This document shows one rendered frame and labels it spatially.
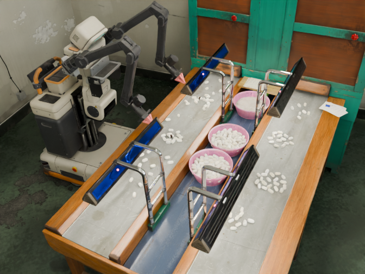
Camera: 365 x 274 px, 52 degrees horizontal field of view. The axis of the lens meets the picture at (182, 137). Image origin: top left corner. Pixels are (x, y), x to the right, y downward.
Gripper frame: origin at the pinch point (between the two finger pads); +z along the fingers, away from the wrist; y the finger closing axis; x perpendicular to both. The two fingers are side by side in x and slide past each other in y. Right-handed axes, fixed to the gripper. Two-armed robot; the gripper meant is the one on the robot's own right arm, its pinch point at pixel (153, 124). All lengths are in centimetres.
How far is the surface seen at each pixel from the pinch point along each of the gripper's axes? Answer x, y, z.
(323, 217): -15, 43, 142
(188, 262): -38, -78, 54
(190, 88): -34.7, 12.9, -0.1
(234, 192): -71, -55, 43
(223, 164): -30, -8, 46
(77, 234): 3, -87, 11
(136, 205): -9, -58, 23
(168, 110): 6.2, 25.6, 1.3
